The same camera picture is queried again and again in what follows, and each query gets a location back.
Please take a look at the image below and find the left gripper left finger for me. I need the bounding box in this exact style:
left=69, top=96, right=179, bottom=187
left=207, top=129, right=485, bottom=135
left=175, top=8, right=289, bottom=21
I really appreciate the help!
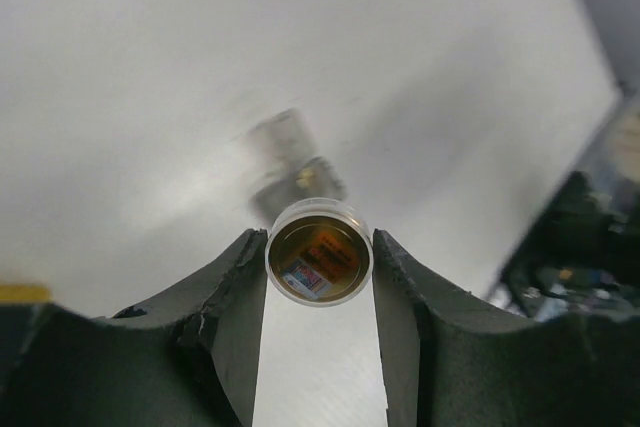
left=1, top=229, right=267, bottom=426

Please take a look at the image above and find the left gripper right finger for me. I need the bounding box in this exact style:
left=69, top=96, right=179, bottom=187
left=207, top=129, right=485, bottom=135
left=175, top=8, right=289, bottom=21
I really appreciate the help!
left=373, top=230, right=639, bottom=426

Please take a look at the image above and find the grey pill box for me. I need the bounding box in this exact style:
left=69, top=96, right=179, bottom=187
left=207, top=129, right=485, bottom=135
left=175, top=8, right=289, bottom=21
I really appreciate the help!
left=242, top=108, right=347, bottom=225

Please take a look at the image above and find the yellow pill box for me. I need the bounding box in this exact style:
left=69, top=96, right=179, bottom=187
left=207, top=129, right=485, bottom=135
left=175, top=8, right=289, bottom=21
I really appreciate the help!
left=0, top=283, right=52, bottom=304

